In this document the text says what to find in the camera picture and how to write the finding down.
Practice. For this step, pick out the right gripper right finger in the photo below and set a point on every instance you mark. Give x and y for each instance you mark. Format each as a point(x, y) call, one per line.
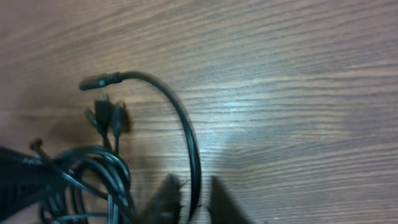
point(222, 208)

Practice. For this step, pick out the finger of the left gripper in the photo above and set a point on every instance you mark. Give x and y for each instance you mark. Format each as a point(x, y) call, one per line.
point(25, 180)

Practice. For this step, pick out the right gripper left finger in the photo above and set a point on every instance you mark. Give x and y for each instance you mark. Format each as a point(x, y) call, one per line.
point(165, 206)

